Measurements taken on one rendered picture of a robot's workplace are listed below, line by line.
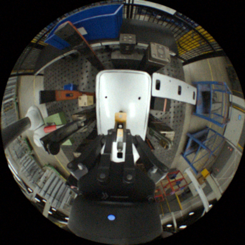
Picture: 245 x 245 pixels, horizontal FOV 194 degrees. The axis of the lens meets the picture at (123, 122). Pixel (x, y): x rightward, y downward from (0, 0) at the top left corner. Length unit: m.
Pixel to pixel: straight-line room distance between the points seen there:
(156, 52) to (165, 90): 0.16
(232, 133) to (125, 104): 7.96
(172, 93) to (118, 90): 0.23
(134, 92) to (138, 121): 0.12
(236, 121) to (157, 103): 7.63
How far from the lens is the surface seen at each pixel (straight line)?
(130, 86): 0.28
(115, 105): 0.28
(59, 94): 0.21
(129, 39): 0.29
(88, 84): 0.66
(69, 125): 0.22
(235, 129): 7.88
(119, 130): 0.24
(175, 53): 0.41
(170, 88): 0.35
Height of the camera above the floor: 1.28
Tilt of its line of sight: 71 degrees down
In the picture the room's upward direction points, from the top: 178 degrees clockwise
